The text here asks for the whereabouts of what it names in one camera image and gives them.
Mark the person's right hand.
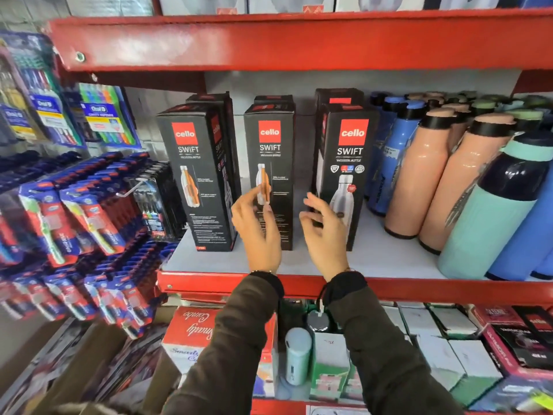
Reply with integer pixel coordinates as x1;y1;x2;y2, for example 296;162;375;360
299;192;350;282

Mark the person's left hand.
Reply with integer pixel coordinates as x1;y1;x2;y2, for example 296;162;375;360
231;186;283;275

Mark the person's left forearm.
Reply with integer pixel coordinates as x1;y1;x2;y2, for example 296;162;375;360
161;271;286;415

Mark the person's right forearm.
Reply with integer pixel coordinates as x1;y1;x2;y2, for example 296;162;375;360
321;271;464;415

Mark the group of black bottle boxes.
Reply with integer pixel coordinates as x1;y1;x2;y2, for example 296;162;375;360
156;88;379;252

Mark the black capped bottle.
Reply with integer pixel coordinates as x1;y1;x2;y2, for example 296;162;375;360
307;310;332;334

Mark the bunch of black toothbrush packs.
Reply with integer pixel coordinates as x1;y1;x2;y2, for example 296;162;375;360
125;161;187;243

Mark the small white green flask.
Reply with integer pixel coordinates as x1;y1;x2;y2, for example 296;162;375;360
285;327;313;386

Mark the red and white carton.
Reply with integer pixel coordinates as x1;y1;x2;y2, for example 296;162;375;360
162;307;278;399

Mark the metal display hook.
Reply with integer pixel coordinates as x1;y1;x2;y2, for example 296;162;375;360
116;179;144;198

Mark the group of coloured water bottles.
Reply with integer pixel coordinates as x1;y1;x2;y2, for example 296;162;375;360
364;90;553;282

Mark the red metal shelving rack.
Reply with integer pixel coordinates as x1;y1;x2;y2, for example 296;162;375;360
45;7;553;415

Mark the group of white green boxes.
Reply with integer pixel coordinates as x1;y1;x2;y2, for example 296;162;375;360
310;301;504;407

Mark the blue multi-toothbrush pack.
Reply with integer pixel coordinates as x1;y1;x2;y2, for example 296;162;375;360
0;32;86;148
79;84;142;150

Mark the rack of red-blue toothbrush packets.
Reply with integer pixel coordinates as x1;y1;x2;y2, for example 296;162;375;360
0;151;180;339

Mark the pile of dark flat packets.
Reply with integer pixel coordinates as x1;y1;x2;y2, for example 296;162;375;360
0;317;170;415

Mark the small red box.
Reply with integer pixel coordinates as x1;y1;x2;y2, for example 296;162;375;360
468;304;526;330

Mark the row of white product boxes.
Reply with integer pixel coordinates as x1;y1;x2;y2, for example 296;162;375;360
65;0;553;17

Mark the brown cardboard sheet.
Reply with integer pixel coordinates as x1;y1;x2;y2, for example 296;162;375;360
30;323;128;413

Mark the maroon and black box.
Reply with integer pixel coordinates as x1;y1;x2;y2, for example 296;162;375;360
481;326;553;380

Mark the small black box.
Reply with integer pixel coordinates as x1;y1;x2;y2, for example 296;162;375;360
513;305;553;343

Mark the dark blue box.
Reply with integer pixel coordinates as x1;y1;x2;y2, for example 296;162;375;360
469;376;553;414

